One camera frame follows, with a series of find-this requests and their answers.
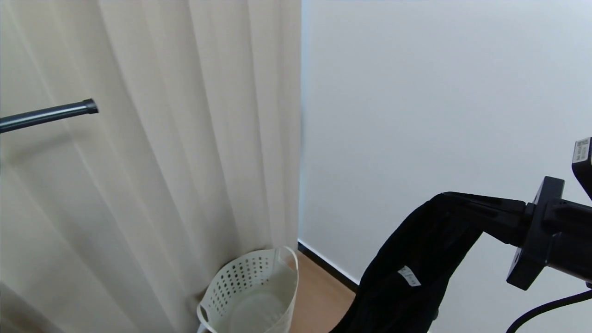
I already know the black clothes rack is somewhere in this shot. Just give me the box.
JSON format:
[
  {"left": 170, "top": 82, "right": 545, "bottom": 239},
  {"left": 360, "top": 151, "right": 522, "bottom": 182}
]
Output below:
[{"left": 0, "top": 99, "right": 99, "bottom": 135}]

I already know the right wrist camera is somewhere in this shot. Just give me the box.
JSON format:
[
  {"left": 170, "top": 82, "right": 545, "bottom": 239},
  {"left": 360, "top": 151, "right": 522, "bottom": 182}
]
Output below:
[{"left": 572, "top": 137, "right": 592, "bottom": 202}]

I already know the black garment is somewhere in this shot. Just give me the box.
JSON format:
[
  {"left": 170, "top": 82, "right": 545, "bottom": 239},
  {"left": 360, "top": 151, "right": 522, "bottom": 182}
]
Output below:
[{"left": 329, "top": 193, "right": 484, "bottom": 333}]

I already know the beige curtain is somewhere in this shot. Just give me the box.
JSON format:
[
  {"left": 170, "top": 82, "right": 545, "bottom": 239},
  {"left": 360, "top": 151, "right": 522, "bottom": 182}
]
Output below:
[{"left": 0, "top": 0, "right": 302, "bottom": 333}]

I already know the white laundry basket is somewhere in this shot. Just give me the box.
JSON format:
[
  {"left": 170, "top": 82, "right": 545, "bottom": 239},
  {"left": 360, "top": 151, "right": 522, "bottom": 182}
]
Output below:
[{"left": 197, "top": 246, "right": 300, "bottom": 333}]

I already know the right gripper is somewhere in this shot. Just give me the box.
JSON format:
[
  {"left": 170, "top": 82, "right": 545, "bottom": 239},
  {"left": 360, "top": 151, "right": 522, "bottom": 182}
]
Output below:
[{"left": 506, "top": 176, "right": 592, "bottom": 291}]

